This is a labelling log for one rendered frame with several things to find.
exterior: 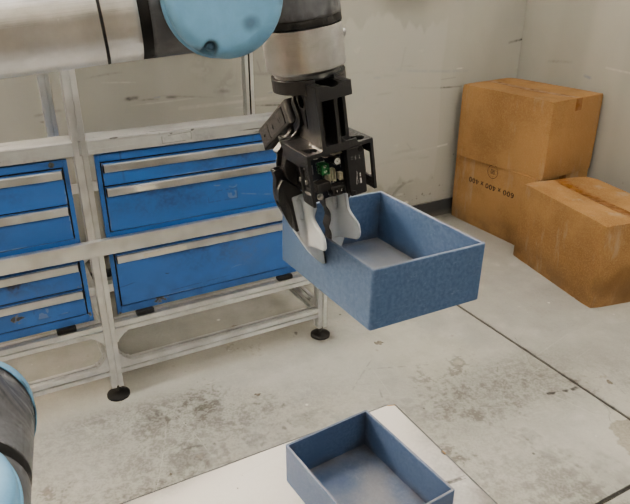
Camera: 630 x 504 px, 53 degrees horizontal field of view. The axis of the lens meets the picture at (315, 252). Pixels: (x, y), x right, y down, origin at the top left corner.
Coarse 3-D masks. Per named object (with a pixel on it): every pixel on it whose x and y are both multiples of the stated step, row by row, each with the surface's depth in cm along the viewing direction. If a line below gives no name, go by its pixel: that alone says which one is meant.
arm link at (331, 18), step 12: (288, 0) 53; (300, 0) 53; (312, 0) 53; (324, 0) 54; (336, 0) 55; (288, 12) 53; (300, 12) 53; (312, 12) 54; (324, 12) 54; (336, 12) 55; (288, 24) 54; (300, 24) 54; (312, 24) 54; (324, 24) 55
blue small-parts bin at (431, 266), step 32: (288, 224) 77; (320, 224) 81; (384, 224) 85; (416, 224) 78; (288, 256) 79; (352, 256) 65; (384, 256) 81; (416, 256) 80; (448, 256) 67; (480, 256) 69; (320, 288) 73; (352, 288) 66; (384, 288) 64; (416, 288) 66; (448, 288) 68; (384, 320) 65
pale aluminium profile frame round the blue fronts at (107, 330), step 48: (48, 96) 238; (96, 240) 199; (144, 240) 205; (96, 288) 205; (240, 288) 235; (288, 288) 243; (48, 336) 206; (96, 336) 211; (240, 336) 240; (48, 384) 210
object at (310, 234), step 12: (300, 204) 66; (300, 216) 66; (312, 216) 64; (300, 228) 67; (312, 228) 65; (300, 240) 68; (312, 240) 66; (324, 240) 64; (312, 252) 69; (324, 252) 70
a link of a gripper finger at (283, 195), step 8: (272, 168) 64; (280, 168) 64; (280, 176) 64; (280, 184) 64; (288, 184) 64; (280, 192) 64; (288, 192) 65; (296, 192) 65; (280, 200) 65; (288, 200) 65; (280, 208) 66; (288, 208) 66; (288, 216) 67; (296, 224) 67
